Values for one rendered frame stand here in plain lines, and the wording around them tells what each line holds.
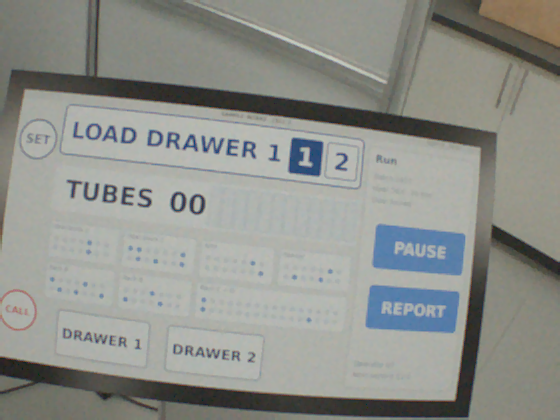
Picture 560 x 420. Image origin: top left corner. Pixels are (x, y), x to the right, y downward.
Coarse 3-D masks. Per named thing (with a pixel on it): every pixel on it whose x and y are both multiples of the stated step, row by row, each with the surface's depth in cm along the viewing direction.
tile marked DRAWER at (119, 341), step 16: (64, 320) 52; (80, 320) 52; (96, 320) 53; (112, 320) 53; (128, 320) 53; (144, 320) 53; (64, 336) 52; (80, 336) 52; (96, 336) 52; (112, 336) 53; (128, 336) 53; (144, 336) 53; (64, 352) 52; (80, 352) 52; (96, 352) 52; (112, 352) 52; (128, 352) 53; (144, 352) 53; (144, 368) 53
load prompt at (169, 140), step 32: (64, 128) 54; (96, 128) 54; (128, 128) 54; (160, 128) 55; (192, 128) 55; (224, 128) 55; (256, 128) 56; (288, 128) 56; (128, 160) 54; (160, 160) 54; (192, 160) 55; (224, 160) 55; (256, 160) 56; (288, 160) 56; (320, 160) 56; (352, 160) 57
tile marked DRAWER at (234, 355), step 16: (176, 336) 53; (192, 336) 54; (208, 336) 54; (224, 336) 54; (240, 336) 54; (256, 336) 54; (176, 352) 53; (192, 352) 53; (208, 352) 54; (224, 352) 54; (240, 352) 54; (256, 352) 54; (176, 368) 53; (192, 368) 53; (208, 368) 53; (224, 368) 54; (240, 368) 54; (256, 368) 54
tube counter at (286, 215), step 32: (192, 192) 55; (224, 192) 55; (256, 192) 55; (288, 192) 56; (192, 224) 54; (224, 224) 55; (256, 224) 55; (288, 224) 56; (320, 224) 56; (352, 224) 56
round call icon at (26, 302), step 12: (0, 288) 52; (12, 288) 52; (0, 300) 51; (12, 300) 52; (24, 300) 52; (36, 300) 52; (0, 312) 51; (12, 312) 51; (24, 312) 52; (36, 312) 52; (0, 324) 51; (12, 324) 51; (24, 324) 52; (36, 324) 52
